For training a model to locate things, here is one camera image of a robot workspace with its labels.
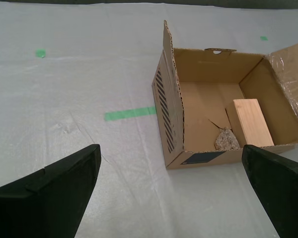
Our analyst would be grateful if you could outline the light wooden block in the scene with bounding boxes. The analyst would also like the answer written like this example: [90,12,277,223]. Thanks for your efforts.
[225,98,275,148]

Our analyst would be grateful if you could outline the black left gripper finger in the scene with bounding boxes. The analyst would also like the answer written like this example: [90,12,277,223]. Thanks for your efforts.
[241,144,298,238]
[0,144,101,238]

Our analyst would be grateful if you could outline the long green tape strip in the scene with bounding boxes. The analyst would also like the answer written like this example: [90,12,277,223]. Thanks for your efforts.
[104,106,156,122]

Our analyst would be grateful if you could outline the speckled pinkish granite rock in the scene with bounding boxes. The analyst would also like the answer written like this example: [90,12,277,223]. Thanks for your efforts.
[214,126,240,151]

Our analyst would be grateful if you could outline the brown cardboard box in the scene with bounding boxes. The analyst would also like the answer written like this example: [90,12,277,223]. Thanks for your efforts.
[151,20,298,171]

